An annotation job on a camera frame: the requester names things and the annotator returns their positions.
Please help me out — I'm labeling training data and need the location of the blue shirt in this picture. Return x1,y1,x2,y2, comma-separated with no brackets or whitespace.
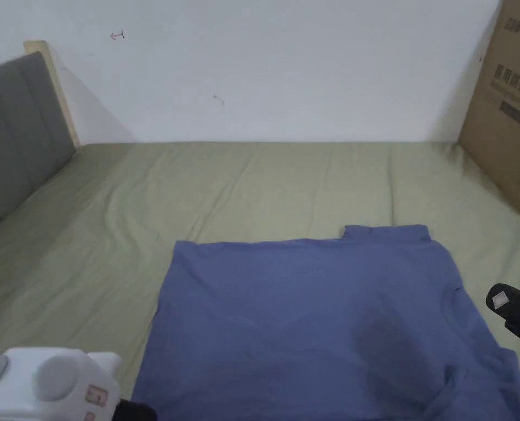
130,224,520,421

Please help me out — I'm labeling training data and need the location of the brown cardboard carton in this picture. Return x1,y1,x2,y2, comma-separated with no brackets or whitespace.
456,0,520,226

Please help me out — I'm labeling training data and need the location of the grey padded headboard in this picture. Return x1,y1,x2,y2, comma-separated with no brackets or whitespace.
0,40,82,243

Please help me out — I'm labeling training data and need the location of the bed with pale green sheet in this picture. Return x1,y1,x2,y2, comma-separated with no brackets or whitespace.
0,141,520,421

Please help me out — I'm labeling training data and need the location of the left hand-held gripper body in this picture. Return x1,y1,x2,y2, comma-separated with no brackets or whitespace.
0,348,157,421

